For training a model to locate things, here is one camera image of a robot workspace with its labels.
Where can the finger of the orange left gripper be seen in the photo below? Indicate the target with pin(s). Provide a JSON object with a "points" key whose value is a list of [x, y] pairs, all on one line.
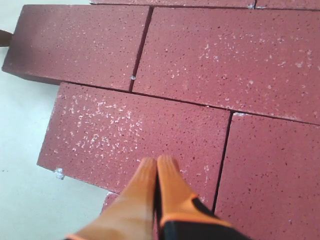
{"points": [[5, 38]]}

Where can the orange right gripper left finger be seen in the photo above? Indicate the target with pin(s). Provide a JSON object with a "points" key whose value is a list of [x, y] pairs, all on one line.
{"points": [[131, 215]]}

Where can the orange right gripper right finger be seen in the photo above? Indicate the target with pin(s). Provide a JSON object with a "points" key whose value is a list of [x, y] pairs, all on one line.
{"points": [[181, 214]]}

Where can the red brick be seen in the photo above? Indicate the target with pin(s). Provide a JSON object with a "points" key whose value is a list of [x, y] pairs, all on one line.
{"points": [[288, 4], [99, 136], [93, 45], [110, 198], [242, 4], [265, 62], [270, 182]]}

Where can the red brick top back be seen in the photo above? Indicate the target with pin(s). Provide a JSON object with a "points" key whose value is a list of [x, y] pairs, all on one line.
{"points": [[93, 45]]}

